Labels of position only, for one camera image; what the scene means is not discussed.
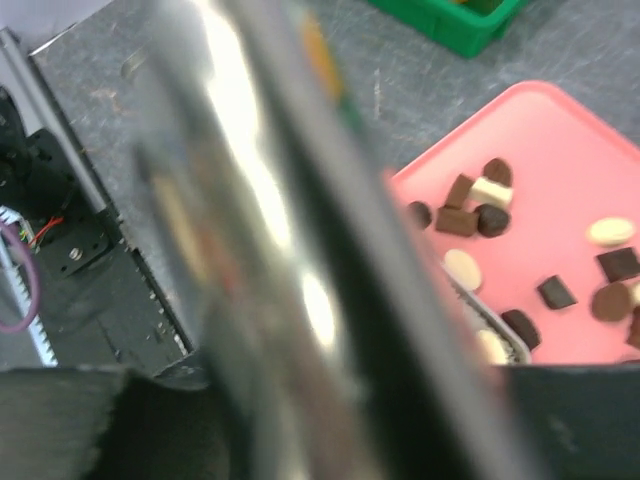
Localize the brown bar chocolate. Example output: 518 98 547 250
444 174 474 210

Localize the white oval chocolate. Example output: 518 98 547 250
443 249 483 291

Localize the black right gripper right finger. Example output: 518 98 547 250
503 363 639 479

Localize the green plastic bin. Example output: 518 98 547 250
369 0 528 58

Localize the dark fluted round chocolate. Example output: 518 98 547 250
474 204 511 238

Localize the dark square chocolate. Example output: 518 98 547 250
536 275 577 310

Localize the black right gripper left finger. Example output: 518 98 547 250
1 367 130 479

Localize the pink tray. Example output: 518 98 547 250
392 81 639 365

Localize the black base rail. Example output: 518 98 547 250
1 91 192 375

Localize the brown block chocolate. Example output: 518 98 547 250
435 207 478 238

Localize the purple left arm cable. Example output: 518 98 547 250
0 219 42 334

